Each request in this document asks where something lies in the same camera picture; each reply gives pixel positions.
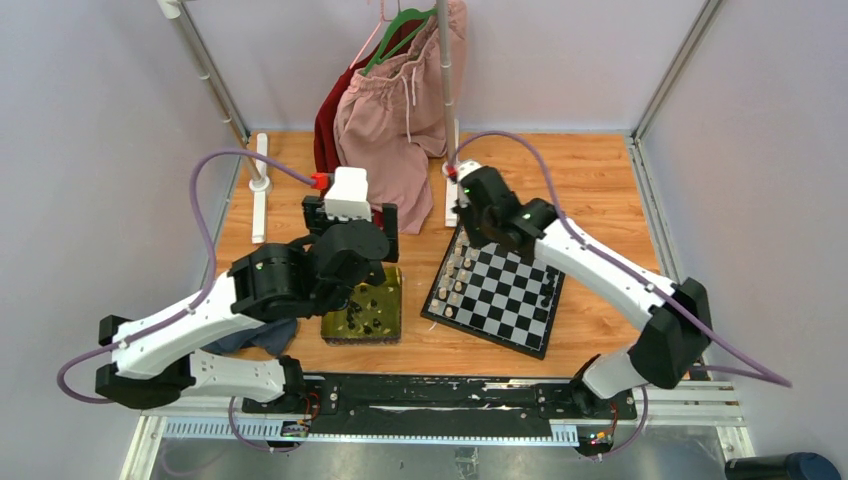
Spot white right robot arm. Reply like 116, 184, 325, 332
453, 160, 711, 418

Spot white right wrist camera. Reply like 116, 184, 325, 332
456, 159, 482, 183

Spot black chess pieces pile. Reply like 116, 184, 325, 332
336, 299, 388, 336

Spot dark blue cylinder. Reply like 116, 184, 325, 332
724, 452, 842, 480

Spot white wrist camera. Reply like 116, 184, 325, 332
456, 159, 482, 183
324, 167, 372, 222

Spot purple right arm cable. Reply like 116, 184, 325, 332
445, 130, 794, 458

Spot black and white chessboard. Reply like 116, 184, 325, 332
421, 226, 566, 360

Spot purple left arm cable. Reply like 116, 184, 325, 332
56, 148, 319, 455

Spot dark red garment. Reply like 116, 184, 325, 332
314, 22, 426, 173

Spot gold metal tin tray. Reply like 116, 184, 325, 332
321, 266, 403, 345

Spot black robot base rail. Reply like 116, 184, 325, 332
142, 370, 737, 458

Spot green clothes hanger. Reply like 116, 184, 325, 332
361, 7, 438, 77

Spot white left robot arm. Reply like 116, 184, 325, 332
95, 196, 399, 413

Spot black chess piece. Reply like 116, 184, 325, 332
542, 269, 558, 295
540, 291, 552, 308

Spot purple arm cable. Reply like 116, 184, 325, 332
56, 148, 319, 455
445, 130, 794, 458

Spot pink shorts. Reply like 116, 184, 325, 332
334, 1, 469, 234

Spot white clothes rack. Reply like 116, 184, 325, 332
158, 0, 459, 244

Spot grey blue cloth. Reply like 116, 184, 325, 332
202, 319, 298, 357

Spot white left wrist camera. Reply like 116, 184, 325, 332
324, 167, 372, 222

